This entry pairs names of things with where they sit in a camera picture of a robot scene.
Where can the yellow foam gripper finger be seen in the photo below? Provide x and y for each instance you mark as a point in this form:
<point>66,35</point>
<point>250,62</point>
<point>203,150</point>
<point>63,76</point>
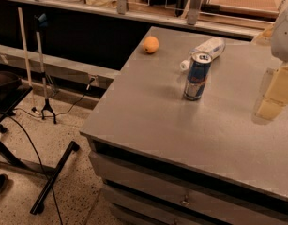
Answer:
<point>275,98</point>

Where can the grey drawer cabinet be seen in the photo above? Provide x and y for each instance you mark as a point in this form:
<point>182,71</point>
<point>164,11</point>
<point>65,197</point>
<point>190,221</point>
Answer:
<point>165,160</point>

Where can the clear plastic water bottle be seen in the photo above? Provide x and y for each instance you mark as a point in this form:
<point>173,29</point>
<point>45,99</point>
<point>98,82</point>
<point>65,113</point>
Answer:
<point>214,47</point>

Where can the orange fruit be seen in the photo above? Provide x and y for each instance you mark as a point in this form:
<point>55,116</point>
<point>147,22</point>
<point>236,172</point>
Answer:
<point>151,44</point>

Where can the black tripod stand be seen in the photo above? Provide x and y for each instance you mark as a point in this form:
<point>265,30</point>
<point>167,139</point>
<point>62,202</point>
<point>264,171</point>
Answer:
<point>40,22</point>

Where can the long wooden shelf counter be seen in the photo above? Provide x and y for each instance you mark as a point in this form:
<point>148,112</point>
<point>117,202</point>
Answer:
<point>244,18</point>

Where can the blue silver redbull can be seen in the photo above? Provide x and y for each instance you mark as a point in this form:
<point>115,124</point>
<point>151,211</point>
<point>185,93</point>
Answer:
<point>200,64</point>

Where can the white stick pole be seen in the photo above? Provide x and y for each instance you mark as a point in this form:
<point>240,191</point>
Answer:
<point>26,59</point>

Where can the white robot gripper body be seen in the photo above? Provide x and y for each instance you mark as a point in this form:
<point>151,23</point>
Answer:
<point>284,37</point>

